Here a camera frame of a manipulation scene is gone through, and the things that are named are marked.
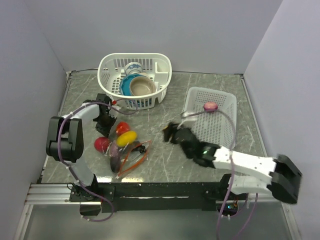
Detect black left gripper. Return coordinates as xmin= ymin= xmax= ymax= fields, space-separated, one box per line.
xmin=95 ymin=112 xmax=118 ymax=138

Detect orange fake persimmon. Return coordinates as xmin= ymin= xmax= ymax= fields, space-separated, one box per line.
xmin=115 ymin=121 xmax=131 ymax=137

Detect red fake apple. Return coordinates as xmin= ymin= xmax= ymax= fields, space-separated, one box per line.
xmin=93 ymin=136 xmax=111 ymax=154

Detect yellow fake lemon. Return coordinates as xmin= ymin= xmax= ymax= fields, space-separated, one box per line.
xmin=116 ymin=130 xmax=138 ymax=148

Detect clear zip top bag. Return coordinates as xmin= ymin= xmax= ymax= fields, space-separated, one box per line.
xmin=105 ymin=133 xmax=152 ymax=180

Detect purple fake eggplant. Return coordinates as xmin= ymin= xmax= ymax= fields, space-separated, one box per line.
xmin=108 ymin=140 xmax=122 ymax=174

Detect purple fake onion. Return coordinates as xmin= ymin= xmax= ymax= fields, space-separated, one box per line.
xmin=203 ymin=101 xmax=219 ymax=113

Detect dark fake grapes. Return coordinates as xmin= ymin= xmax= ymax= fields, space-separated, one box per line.
xmin=129 ymin=141 xmax=147 ymax=154

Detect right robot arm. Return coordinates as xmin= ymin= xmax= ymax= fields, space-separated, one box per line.
xmin=162 ymin=122 xmax=303 ymax=205

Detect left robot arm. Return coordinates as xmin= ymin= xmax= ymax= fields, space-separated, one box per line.
xmin=46 ymin=93 xmax=117 ymax=201

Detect white perforated plastic basket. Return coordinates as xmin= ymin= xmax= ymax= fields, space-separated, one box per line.
xmin=183 ymin=87 xmax=237 ymax=150

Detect blue plate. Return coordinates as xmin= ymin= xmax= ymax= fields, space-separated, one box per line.
xmin=119 ymin=74 xmax=139 ymax=96

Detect beige ceramic bowl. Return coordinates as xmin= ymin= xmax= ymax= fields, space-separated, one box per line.
xmin=130 ymin=76 xmax=157 ymax=96

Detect white dish rack basket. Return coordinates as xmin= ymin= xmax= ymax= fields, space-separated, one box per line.
xmin=97 ymin=53 xmax=172 ymax=110

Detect blue white porcelain bowl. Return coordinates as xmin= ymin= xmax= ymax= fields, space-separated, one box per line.
xmin=124 ymin=62 xmax=143 ymax=76

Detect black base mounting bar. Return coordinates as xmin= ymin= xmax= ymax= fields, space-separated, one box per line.
xmin=69 ymin=181 xmax=248 ymax=217

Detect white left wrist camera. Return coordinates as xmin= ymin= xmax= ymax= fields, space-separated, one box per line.
xmin=108 ymin=106 xmax=122 ymax=119

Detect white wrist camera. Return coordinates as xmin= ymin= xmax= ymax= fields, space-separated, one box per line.
xmin=181 ymin=111 xmax=197 ymax=128
xmin=108 ymin=106 xmax=122 ymax=119

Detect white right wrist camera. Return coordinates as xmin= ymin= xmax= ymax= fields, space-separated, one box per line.
xmin=181 ymin=111 xmax=197 ymax=128

